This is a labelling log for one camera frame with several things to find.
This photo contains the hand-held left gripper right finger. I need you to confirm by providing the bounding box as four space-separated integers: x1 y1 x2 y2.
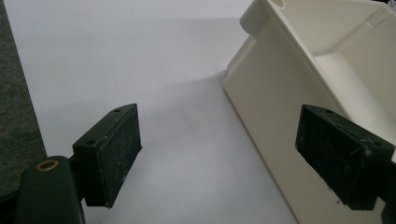
294 104 396 212

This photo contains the white plastic storage box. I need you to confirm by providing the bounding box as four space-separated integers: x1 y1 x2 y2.
222 0 396 224

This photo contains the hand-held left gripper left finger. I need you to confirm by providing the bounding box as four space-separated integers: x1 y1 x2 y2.
71 103 143 209

